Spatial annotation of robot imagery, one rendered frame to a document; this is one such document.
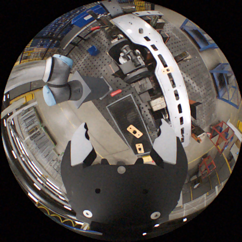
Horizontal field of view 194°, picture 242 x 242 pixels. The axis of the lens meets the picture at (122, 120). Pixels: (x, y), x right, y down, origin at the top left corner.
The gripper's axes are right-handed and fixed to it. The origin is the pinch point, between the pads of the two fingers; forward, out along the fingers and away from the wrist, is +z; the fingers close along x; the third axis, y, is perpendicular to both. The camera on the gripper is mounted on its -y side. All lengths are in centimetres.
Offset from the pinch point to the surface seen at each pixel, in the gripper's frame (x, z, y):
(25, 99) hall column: -742, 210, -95
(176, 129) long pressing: 42, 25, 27
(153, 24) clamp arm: 25, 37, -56
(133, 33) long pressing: 10, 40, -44
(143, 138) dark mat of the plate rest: 10.6, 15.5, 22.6
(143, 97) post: 10.4, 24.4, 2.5
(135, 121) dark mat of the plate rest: 5.5, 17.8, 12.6
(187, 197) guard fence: 435, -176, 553
